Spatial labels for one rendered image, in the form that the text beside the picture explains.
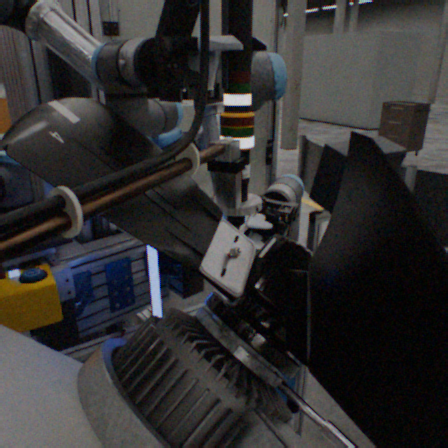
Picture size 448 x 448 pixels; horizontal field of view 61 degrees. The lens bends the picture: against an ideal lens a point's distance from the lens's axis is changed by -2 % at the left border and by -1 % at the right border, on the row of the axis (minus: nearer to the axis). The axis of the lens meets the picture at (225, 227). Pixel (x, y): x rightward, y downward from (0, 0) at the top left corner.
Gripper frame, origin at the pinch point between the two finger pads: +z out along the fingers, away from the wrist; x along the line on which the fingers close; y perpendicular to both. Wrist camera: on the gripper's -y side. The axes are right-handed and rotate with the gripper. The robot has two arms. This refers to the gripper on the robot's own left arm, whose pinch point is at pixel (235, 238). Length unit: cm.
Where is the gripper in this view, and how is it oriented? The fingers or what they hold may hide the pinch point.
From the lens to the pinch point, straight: 68.6
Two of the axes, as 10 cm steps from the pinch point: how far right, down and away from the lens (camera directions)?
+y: 9.3, 2.4, -2.9
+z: -3.6, 3.6, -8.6
